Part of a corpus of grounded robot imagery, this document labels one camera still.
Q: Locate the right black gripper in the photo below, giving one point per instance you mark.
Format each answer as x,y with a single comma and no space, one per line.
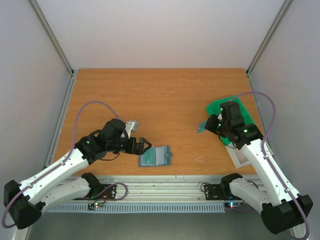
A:
212,123

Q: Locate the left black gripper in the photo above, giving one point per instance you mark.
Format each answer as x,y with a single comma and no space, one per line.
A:
133,151

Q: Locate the teal card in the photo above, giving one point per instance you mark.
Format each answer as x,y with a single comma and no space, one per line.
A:
201,127

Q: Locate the blue card holder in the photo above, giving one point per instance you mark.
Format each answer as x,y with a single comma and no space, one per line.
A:
158,156

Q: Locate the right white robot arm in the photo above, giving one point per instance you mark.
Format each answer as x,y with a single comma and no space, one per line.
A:
281,206

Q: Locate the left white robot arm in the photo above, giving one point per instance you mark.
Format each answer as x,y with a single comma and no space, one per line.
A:
28,200

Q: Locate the green bin far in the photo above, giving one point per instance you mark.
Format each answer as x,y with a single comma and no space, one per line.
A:
214,107

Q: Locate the white tray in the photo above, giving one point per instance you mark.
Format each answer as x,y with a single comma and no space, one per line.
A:
238,158

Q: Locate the left circuit board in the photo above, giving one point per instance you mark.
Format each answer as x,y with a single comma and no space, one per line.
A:
96,205

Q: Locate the circuit board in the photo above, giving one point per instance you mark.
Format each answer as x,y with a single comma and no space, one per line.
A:
96,205
233,204

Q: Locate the right circuit board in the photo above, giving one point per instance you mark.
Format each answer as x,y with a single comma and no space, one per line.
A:
233,204

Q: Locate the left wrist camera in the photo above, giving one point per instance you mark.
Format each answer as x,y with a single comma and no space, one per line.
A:
131,126

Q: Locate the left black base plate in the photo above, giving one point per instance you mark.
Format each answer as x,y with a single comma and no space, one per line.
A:
110,191

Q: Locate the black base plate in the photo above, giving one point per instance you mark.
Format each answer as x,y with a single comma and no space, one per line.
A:
214,192
110,191

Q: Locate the grey slotted cable duct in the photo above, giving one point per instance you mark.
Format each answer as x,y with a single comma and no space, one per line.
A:
136,208

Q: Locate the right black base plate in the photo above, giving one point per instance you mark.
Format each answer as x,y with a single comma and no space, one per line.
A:
214,192

